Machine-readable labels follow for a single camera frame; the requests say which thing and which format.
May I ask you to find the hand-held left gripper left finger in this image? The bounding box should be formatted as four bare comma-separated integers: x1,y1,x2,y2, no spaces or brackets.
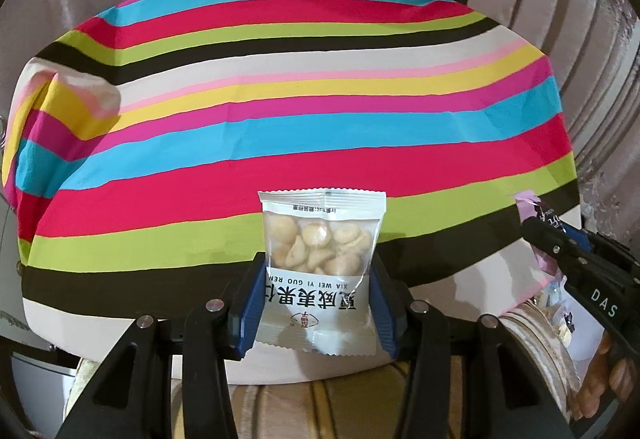
57,253,268,439

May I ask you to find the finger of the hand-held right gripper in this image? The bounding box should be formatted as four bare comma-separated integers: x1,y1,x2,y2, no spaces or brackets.
562,225,599,253
520,219,584,271

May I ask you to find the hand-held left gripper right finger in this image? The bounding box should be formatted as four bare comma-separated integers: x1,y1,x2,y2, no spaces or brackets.
370,260,576,439

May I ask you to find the pink snack packet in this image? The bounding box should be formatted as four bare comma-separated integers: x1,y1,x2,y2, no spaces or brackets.
507,191,567,282

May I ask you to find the white nut packet clear window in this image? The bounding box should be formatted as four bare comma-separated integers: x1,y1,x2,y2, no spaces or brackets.
257,189,389,356

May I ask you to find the person's right hand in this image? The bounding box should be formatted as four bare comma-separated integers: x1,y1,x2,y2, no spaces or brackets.
570,334,639,421

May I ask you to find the clear printed snack packet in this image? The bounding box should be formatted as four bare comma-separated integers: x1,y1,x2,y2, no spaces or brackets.
542,276,607,360

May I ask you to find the beige striped sofa cushion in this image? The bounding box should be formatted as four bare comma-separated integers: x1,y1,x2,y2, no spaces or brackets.
65,304,583,439

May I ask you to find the colourful striped cloth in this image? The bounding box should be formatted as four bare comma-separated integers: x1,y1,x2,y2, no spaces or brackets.
0,0,583,387

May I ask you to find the white cabinet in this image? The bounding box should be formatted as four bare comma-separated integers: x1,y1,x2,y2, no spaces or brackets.
9,348,82,422

